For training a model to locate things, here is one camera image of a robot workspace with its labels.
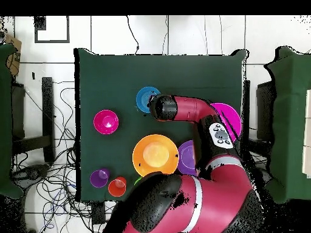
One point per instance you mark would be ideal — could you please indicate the green cup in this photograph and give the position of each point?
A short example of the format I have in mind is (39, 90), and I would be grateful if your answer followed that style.
(137, 180)

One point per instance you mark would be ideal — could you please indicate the purple cup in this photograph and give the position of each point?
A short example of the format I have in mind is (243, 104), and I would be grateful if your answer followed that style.
(97, 180)

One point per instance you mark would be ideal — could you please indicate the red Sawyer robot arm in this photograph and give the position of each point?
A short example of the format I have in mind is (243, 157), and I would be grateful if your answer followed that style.
(218, 194)

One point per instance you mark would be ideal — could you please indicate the small blue bowl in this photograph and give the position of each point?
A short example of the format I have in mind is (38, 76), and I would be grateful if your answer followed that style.
(143, 99)

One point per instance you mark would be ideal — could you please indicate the black square floor frame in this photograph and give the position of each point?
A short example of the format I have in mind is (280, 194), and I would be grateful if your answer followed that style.
(36, 34)

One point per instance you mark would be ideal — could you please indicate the small black box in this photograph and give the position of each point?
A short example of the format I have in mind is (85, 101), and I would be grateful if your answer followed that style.
(98, 213)

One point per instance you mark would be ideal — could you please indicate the purple bowl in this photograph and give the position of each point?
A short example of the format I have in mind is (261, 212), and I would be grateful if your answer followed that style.
(185, 157)

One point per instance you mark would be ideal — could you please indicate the cardboard box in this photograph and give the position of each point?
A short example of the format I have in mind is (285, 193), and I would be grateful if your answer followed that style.
(14, 60)

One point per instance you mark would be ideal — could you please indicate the green-covered side table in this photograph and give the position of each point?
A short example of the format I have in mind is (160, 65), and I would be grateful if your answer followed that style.
(6, 121)
(289, 121)

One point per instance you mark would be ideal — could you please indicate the dark green tablecloth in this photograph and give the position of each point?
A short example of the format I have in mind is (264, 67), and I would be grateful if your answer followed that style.
(109, 72)

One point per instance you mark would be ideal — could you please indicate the small red bowl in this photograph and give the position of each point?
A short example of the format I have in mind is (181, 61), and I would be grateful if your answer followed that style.
(104, 122)

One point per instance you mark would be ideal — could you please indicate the orange-red cup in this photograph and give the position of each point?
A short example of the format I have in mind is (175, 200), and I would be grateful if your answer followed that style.
(116, 190)

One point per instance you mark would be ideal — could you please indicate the large orange bowl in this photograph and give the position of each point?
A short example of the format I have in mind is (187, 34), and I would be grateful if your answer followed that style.
(155, 155)

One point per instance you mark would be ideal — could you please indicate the large pink bowl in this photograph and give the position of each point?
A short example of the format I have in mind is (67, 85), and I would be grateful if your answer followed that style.
(230, 114)

